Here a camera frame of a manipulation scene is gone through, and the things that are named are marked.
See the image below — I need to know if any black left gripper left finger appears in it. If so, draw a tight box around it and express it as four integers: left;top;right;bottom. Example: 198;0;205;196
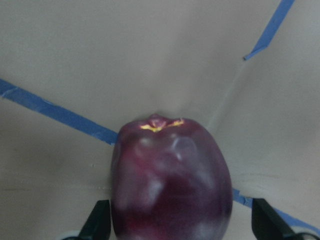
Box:
78;200;111;240

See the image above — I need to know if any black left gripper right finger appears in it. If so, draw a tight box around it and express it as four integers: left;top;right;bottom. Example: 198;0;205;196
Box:
251;198;300;240

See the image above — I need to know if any red apple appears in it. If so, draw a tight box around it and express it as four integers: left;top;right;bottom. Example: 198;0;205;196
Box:
111;114;233;240

